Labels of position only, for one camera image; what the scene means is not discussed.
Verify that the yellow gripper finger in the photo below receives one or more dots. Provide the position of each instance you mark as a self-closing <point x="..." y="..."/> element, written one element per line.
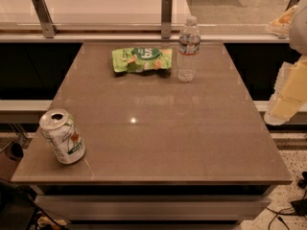
<point x="281" y="24"/>
<point x="290" y="92"/>

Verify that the clear plastic water bottle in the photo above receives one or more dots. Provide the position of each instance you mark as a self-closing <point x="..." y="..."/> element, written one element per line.
<point x="188" y="48"/>

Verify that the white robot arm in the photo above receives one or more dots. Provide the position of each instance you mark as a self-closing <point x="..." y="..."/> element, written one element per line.
<point x="298" y="29"/>

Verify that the white green 7up can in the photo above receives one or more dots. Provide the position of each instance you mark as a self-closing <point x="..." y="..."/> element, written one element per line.
<point x="59" y="128"/>

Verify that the brown table with drawer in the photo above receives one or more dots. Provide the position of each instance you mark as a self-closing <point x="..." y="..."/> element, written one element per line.
<point x="157" y="148"/>

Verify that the green chip bag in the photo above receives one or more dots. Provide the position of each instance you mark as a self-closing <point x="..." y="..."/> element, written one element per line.
<point x="140" y="59"/>

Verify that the right metal rail bracket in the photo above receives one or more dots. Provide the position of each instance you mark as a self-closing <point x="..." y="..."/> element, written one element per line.
<point x="292" y="3"/>

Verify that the metal rail bracket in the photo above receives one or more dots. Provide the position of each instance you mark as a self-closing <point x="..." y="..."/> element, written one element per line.
<point x="292" y="3"/>
<point x="166" y="18"/>
<point x="48" y="28"/>

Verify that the middle metal rail bracket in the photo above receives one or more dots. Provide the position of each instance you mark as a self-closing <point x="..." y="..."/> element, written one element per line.
<point x="166" y="18"/>

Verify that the left metal rail bracket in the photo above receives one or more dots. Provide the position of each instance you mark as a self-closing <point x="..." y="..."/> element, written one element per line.
<point x="48" y="28"/>

